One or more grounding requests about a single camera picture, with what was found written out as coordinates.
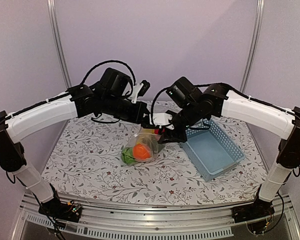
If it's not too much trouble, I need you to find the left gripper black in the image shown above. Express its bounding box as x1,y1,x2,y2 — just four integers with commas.
101,93,148,124

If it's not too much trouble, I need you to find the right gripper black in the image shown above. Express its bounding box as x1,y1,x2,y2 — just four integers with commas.
156,101,202,144

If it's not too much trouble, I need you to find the green toy pepper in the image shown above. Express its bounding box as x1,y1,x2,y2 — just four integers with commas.
150,134,165,154

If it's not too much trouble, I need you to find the yellow toy pear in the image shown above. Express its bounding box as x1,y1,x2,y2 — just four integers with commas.
141,128,157,135

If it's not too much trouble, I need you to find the clear zip top bag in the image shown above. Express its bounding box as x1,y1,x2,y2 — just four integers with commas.
120,128,165,165

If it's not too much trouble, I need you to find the orange toy fruit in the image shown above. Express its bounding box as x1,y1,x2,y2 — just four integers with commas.
132,143,152,162

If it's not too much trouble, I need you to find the green toy watermelon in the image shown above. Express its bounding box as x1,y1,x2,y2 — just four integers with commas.
121,147,137,165

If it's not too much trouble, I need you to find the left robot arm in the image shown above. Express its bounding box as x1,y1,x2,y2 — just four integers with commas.
0,67,150,217

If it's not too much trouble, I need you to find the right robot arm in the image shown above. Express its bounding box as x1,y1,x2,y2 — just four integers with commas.
149,77,300,218

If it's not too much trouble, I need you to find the light blue plastic basket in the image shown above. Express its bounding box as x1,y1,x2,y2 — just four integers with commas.
180,119,246,182

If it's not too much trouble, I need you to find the floral tablecloth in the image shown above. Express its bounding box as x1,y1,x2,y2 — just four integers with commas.
42,115,267,205

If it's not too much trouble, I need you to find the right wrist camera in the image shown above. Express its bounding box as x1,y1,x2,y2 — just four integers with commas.
141,112,175,130

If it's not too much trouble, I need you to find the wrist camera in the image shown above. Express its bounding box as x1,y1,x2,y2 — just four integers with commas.
128,80,151,104
141,112,175,130

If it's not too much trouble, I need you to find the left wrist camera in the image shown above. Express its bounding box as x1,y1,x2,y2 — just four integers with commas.
128,80,151,104

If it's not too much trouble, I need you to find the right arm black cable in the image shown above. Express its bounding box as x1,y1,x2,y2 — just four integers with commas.
149,86,216,132

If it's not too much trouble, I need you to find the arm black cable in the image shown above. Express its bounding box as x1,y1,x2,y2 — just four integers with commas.
149,86,216,132
80,59,136,87

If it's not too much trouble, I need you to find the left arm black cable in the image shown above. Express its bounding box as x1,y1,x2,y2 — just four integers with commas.
80,59,136,87

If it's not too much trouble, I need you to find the left aluminium frame post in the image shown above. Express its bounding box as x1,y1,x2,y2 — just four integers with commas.
46,0,72,88

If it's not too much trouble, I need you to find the aluminium frame post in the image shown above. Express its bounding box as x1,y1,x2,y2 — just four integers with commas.
239,0,265,93
46,0,72,88

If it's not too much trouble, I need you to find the front aluminium rail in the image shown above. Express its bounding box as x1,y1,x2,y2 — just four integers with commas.
12,192,300,240

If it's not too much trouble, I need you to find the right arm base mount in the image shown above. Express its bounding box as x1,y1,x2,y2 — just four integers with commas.
231,195,275,235

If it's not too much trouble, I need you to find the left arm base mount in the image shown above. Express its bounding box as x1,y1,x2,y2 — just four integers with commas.
38,184,83,223

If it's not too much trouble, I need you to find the right aluminium frame post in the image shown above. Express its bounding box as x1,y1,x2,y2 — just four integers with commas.
239,0,265,93

